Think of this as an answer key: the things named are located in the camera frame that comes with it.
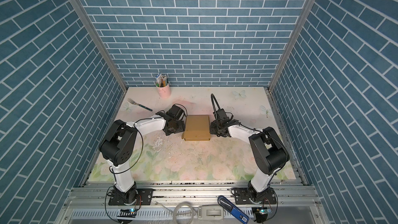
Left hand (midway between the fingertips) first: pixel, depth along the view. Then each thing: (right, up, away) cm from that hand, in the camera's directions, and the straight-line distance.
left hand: (180, 129), depth 97 cm
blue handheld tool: (+31, -35, -26) cm, 53 cm away
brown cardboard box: (+11, +2, -8) cm, 14 cm away
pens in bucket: (-15, +32, +8) cm, 36 cm away
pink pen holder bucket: (-14, +25, +14) cm, 32 cm away
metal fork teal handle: (-36, +16, +15) cm, 42 cm away
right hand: (+19, +1, -2) cm, 19 cm away
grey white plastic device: (+18, -32, -29) cm, 47 cm away
